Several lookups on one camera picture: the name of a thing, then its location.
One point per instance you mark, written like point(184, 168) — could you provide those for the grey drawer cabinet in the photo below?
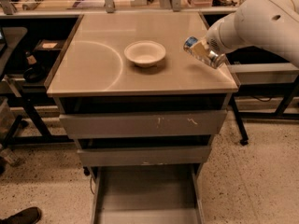
point(94, 76)

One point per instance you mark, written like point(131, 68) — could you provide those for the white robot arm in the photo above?
point(272, 25)

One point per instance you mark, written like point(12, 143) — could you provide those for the black table frame right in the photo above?
point(271, 80)

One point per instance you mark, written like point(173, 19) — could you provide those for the black shoe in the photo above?
point(27, 216)

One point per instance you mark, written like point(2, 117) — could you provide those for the white paper bowl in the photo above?
point(145, 53)

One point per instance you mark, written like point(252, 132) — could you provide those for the grey top drawer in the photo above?
point(147, 124)

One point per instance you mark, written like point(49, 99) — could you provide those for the grey middle drawer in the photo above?
point(143, 156)

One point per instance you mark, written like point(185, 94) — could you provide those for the black headphones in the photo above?
point(34, 74)

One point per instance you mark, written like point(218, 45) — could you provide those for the grey open bottom drawer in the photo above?
point(157, 194)

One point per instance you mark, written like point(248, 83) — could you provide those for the black desk left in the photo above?
point(13, 36)

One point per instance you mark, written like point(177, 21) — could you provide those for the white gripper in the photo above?
point(215, 40)

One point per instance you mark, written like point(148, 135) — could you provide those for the silver blue redbull can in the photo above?
point(215, 57)

